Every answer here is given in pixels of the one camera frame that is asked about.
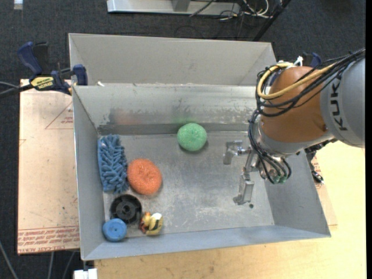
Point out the grey metal bin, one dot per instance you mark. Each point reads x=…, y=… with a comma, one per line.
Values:
x=200, y=185

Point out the yellow toy duck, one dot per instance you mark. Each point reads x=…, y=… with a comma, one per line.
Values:
x=152, y=225

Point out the orange scouring pad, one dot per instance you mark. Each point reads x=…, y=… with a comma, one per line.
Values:
x=144, y=176

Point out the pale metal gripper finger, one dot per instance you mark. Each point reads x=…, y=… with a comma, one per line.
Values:
x=229, y=153
x=246, y=191

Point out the brown cardboard board, red print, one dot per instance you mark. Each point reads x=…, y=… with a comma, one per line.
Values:
x=46, y=161

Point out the black round plastic part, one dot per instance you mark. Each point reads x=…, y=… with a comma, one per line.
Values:
x=125, y=208

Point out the green scouring pad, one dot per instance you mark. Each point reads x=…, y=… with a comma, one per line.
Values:
x=192, y=137

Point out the blue microfibre duster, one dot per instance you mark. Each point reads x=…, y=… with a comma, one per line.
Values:
x=112, y=164

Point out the blue round disc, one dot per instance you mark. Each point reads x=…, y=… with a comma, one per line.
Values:
x=114, y=230

